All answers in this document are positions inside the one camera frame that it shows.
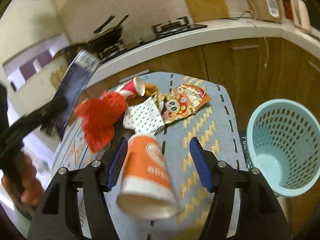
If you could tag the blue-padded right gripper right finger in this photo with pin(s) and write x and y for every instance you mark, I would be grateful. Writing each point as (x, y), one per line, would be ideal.
(260, 215)

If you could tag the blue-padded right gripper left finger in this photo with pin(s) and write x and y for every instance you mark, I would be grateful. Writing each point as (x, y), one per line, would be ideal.
(57, 215)

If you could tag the red plastic bag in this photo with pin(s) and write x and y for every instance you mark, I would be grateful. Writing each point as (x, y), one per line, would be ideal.
(98, 118)

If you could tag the orange paper cup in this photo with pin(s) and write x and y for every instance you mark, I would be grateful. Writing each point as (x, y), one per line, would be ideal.
(145, 190)

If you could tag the white polka dot paper bag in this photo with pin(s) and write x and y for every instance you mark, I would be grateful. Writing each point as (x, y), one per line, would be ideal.
(144, 118)

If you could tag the red white paper cup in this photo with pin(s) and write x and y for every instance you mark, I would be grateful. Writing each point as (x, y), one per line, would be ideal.
(133, 87)

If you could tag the orange panda snack bag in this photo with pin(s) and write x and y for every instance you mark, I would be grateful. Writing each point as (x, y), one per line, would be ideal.
(181, 102)

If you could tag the light blue perforated trash basket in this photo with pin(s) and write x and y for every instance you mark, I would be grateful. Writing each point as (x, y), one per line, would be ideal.
(283, 143)

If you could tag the white kitchen counter with cabinets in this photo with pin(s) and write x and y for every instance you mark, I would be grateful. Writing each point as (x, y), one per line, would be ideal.
(255, 61)

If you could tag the left hand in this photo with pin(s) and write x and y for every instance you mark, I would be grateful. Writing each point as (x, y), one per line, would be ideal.
(33, 189)

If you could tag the orange peel pieces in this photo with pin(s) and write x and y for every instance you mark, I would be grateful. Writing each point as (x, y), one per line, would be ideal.
(150, 90)

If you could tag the black gas stove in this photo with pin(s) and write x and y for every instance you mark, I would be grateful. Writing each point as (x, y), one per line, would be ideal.
(159, 31)

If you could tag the pink electric kettle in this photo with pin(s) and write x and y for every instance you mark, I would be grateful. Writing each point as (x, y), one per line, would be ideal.
(300, 14)

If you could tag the brown rice cooker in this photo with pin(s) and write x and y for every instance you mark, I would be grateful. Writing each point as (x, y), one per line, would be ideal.
(265, 10)

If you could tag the black wok with handle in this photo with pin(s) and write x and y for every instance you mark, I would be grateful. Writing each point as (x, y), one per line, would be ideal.
(104, 39)

